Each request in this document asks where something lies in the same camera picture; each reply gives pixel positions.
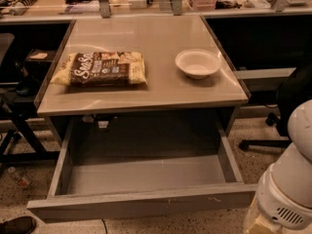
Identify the brown yellow snack bag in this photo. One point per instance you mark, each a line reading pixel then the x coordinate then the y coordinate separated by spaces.
pixel 101 69

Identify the black shoe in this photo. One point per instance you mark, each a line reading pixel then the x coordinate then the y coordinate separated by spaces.
pixel 19 225

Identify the black desk frame left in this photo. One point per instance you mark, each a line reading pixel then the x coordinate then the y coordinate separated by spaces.
pixel 21 129

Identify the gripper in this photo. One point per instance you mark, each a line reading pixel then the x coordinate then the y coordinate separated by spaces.
pixel 279 203

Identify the grey top drawer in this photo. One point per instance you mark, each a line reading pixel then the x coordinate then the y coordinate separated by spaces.
pixel 142 166

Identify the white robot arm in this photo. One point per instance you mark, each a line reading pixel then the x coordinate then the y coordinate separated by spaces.
pixel 283 198

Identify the grey metal shelf right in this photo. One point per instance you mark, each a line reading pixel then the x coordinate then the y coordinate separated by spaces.
pixel 259 80

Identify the white paper bowl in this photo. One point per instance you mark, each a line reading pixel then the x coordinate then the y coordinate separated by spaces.
pixel 197 63

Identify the black office chair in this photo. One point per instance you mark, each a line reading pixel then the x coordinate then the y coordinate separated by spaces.
pixel 294 91

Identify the grey drawer cabinet desk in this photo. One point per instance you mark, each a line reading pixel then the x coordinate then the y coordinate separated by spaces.
pixel 159 39

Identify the plastic bottle on floor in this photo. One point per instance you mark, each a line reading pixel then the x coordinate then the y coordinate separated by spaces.
pixel 19 177

